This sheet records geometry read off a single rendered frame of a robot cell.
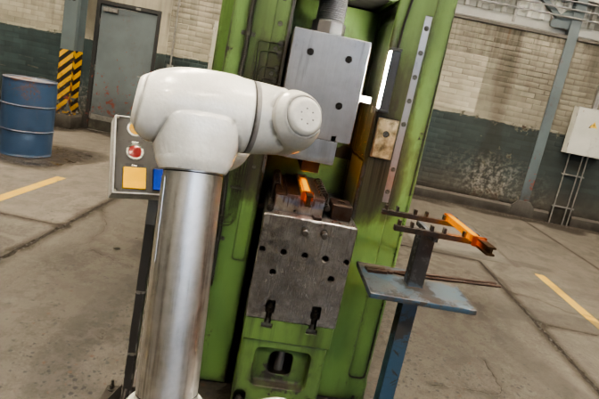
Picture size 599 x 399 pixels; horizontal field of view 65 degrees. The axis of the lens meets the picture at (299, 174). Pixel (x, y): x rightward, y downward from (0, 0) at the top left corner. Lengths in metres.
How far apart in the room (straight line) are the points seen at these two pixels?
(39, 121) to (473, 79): 6.26
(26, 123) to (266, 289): 4.64
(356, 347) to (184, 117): 1.78
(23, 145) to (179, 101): 5.49
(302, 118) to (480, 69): 7.50
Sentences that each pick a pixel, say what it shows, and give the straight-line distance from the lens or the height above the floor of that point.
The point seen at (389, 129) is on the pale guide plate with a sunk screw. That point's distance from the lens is 2.01.
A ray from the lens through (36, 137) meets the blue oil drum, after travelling 6.21.
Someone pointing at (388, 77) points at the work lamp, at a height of 1.52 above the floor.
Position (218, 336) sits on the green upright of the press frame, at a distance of 2.29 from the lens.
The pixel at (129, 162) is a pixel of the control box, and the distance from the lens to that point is 1.70.
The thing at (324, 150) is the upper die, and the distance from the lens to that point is 1.85.
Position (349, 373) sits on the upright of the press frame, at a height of 0.14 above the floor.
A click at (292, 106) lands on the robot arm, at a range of 0.77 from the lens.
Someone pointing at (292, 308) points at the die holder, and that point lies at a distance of 1.99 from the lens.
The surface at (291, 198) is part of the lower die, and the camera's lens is 1.88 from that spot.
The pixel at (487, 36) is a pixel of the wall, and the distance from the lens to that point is 8.27.
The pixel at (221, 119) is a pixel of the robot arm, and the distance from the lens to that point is 0.76.
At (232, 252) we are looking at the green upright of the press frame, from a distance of 2.11.
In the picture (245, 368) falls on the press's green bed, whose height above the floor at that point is 0.23.
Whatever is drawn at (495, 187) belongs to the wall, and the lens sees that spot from 8.49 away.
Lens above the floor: 1.42
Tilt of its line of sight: 11 degrees down
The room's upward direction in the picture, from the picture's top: 11 degrees clockwise
